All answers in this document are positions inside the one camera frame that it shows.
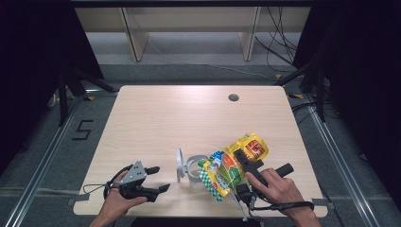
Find person's left hand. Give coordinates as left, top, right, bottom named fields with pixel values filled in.
left=103, top=171, right=148, bottom=216

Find person's right hand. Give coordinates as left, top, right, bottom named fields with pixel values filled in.
left=245, top=167, right=314, bottom=218

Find clear jar with white lid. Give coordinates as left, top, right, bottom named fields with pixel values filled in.
left=175, top=147, right=211, bottom=190

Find grey floor tape strip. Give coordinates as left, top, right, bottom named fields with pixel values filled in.
left=311, top=198, right=336, bottom=210
left=67, top=192, right=91, bottom=206

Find black hanging cables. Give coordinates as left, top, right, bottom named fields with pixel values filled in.
left=254, top=7, right=299, bottom=74

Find yellow spout pouch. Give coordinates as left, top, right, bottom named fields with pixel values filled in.
left=198, top=131, right=270, bottom=203

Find white floor cable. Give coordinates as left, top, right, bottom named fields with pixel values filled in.
left=148, top=41, right=275, bottom=79

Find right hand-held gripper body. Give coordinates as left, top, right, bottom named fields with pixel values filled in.
left=231, top=163, right=295, bottom=221

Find black floor cables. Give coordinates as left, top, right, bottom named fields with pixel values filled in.
left=291, top=100, right=320, bottom=125

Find aluminium floor rail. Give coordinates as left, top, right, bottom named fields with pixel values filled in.
left=4, top=94, right=84, bottom=227
left=302, top=94, right=384, bottom=227

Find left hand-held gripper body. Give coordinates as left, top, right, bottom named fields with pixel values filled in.
left=118, top=160, right=149, bottom=201

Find dark curtain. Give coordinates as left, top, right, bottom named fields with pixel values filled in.
left=0, top=0, right=105, bottom=173
left=292, top=0, right=401, bottom=209

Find black metal stand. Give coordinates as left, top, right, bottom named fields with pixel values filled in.
left=272, top=60, right=327, bottom=122
left=58, top=67, right=117, bottom=127

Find black wrist strap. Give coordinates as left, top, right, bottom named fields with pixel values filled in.
left=103, top=164, right=135, bottom=200
left=252, top=201, right=315, bottom=212

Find person's dark clothing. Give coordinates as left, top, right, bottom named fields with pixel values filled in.
left=131, top=217, right=263, bottom=227

